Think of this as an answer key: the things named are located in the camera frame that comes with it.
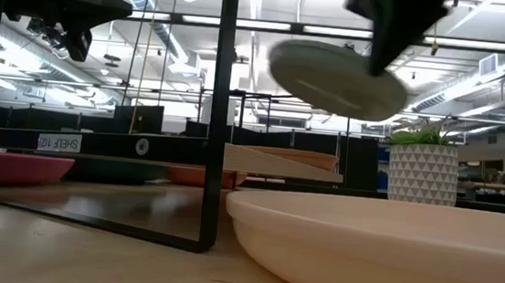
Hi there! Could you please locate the sage green plate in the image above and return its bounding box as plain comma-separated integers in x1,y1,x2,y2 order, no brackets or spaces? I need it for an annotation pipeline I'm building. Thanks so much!
262,36,414,126

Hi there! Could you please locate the pink plate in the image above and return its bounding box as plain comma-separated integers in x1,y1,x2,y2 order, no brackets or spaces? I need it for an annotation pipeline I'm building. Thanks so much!
0,151,76,193

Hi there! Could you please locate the peach plate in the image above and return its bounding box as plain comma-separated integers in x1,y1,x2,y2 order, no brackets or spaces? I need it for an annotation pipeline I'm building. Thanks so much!
217,184,505,283

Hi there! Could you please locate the white shelf label sticker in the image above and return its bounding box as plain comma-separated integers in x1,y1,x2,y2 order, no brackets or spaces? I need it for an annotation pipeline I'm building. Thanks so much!
37,131,83,155

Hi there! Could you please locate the light wooden shelf board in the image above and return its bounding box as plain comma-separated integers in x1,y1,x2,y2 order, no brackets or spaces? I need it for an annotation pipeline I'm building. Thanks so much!
220,141,347,185

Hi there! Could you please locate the black overhead light bar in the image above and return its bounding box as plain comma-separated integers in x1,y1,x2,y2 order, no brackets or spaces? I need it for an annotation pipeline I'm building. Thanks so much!
123,7,505,56

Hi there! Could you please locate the white ceiling air vent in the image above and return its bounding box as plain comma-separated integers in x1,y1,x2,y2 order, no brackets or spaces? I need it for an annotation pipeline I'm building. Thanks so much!
478,51,500,79

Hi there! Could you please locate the black computer monitor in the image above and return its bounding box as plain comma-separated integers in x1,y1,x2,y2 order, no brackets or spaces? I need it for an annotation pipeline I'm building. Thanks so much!
111,101,166,137

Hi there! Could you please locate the green potted plant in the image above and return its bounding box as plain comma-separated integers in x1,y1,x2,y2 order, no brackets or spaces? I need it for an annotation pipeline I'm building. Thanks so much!
387,110,462,152

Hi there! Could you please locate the round white sticker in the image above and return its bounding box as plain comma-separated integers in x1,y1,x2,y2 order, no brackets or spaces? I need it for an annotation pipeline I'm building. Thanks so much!
134,137,151,157

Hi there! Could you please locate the white triangle-pattern plant pot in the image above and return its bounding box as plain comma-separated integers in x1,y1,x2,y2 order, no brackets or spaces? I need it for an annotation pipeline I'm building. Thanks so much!
384,140,462,208

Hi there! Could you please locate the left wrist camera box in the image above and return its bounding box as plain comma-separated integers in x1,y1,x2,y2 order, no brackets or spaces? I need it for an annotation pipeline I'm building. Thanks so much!
60,27,94,64

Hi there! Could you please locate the yellow hanging rope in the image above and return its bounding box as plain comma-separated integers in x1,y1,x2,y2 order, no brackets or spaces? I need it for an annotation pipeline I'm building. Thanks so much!
127,0,163,136

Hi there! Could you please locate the black metal shelf frame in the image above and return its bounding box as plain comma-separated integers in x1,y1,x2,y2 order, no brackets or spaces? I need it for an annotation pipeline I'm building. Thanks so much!
0,0,240,256

